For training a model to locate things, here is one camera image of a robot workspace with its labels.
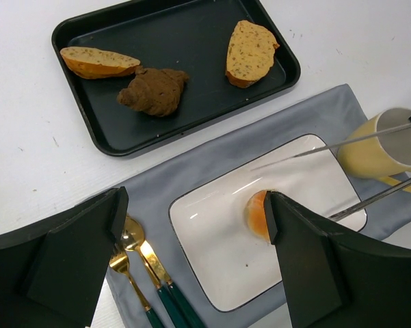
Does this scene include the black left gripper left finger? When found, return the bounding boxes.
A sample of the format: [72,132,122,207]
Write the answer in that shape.
[0,187,129,327]

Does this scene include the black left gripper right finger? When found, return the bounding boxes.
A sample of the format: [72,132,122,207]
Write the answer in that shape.
[264,191,411,327]

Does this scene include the round orange bread bun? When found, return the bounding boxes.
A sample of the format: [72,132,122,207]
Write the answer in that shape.
[244,190,270,243]

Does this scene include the metal tongs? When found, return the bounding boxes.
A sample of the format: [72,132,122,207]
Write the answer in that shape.
[249,107,411,221]

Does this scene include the seeded bread slice left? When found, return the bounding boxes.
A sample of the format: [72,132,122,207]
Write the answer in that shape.
[59,46,141,79]

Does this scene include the seeded bread slice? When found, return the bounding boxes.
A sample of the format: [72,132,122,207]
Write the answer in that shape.
[225,20,280,88]
[59,46,141,79]

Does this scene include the seeded bread slice right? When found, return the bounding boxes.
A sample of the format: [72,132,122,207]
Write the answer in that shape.
[225,20,280,88]

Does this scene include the grey cloth placemat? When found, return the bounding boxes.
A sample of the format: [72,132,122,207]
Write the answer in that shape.
[75,83,411,328]

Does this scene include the white rectangular plate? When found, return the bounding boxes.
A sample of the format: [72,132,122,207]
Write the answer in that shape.
[169,135,360,312]

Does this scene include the yellow mug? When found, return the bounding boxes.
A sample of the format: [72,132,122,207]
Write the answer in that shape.
[337,108,411,186]

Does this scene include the brown chocolate croissant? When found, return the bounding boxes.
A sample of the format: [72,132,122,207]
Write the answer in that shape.
[117,66,189,117]

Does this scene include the black baking tray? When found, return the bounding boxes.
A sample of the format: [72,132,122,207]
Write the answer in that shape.
[51,0,300,156]

